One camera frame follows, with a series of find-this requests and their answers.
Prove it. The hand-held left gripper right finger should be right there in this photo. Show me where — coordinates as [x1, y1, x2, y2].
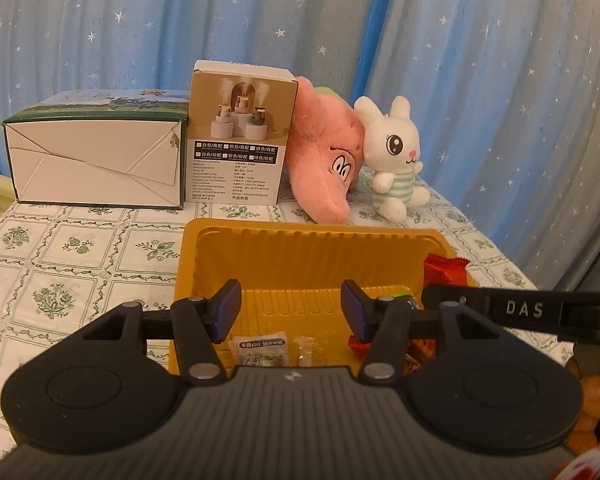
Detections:
[341, 280, 503, 386]

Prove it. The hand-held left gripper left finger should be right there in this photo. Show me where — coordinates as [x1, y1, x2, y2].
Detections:
[80, 280, 242, 386]

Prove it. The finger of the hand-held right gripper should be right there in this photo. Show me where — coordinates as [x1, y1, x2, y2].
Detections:
[422, 282, 566, 335]

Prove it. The red square snack packet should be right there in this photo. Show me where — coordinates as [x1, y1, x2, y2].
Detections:
[347, 334, 376, 356]

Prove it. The grey clear snack packet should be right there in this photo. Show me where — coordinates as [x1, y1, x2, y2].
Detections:
[228, 330, 288, 367]

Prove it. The beige candy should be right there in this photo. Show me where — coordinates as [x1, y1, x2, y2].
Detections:
[294, 336, 328, 366]

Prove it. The orange plastic tray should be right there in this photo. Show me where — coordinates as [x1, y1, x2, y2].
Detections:
[167, 217, 481, 376]

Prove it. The green black snack packet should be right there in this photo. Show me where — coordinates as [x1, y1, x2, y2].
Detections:
[380, 289, 437, 373]

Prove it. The red pillow snack packet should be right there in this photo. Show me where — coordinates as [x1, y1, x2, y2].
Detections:
[422, 254, 470, 301]

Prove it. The person's right hand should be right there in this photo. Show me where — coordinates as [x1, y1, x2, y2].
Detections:
[577, 372, 600, 433]

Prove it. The brown product box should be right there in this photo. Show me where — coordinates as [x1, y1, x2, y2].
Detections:
[185, 59, 299, 206]

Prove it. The pink plush toy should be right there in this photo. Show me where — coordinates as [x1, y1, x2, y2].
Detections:
[280, 76, 367, 225]

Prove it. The white rabbit plush toy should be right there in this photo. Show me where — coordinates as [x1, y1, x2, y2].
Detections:
[353, 95, 428, 222]

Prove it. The floral tablecloth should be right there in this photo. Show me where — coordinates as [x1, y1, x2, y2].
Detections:
[0, 175, 571, 411]

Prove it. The white cardboard box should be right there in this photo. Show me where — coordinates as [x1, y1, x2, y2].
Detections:
[1, 89, 191, 209]

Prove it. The blue starry curtain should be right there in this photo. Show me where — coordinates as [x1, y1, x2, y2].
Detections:
[0, 0, 600, 291]

